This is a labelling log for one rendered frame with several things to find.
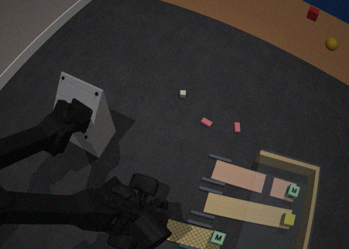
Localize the green cube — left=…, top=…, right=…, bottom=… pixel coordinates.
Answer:
left=209, top=231, right=226, bottom=246

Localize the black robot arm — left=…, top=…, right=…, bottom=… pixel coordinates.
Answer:
left=0, top=98, right=172, bottom=249

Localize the pink rectangular block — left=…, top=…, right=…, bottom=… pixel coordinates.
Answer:
left=234, top=122, right=240, bottom=133
left=201, top=118, right=212, bottom=128

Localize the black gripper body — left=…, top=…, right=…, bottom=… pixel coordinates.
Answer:
left=107, top=173, right=159, bottom=249

